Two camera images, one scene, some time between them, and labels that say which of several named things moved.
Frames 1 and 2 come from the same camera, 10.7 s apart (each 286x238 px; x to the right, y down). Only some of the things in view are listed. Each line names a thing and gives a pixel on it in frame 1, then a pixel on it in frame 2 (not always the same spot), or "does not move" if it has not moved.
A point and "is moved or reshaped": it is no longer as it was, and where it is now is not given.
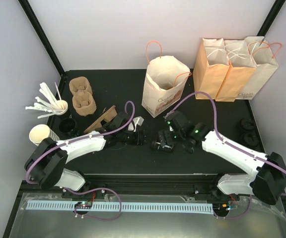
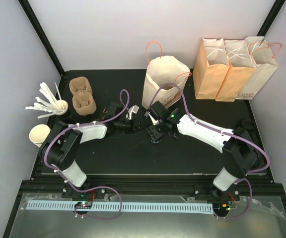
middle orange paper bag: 243,66 does not move
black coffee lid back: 247,124 does not move
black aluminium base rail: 199,186 does not move
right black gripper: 169,141 -> 153,134
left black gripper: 140,139 -> 135,126
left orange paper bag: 211,68 does not move
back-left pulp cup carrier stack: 84,102 does not move
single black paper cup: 167,148 is moved or reshaped
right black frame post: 271,17 does not move
